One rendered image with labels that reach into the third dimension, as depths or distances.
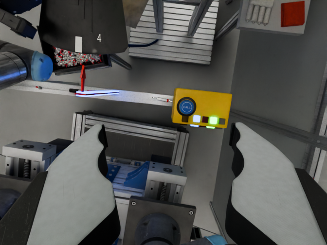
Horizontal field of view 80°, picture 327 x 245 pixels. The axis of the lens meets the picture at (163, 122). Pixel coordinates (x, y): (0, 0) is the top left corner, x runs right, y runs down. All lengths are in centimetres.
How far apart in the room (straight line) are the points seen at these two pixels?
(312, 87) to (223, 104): 40
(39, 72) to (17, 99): 142
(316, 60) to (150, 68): 111
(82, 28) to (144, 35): 113
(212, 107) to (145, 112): 112
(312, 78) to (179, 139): 91
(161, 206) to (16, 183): 47
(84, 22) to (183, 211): 60
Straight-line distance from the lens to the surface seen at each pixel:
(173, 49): 158
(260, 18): 86
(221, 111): 58
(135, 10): 70
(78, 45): 50
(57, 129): 189
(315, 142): 83
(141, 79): 164
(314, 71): 90
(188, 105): 55
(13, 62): 58
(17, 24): 52
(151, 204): 70
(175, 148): 147
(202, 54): 159
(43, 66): 62
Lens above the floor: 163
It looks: 80 degrees down
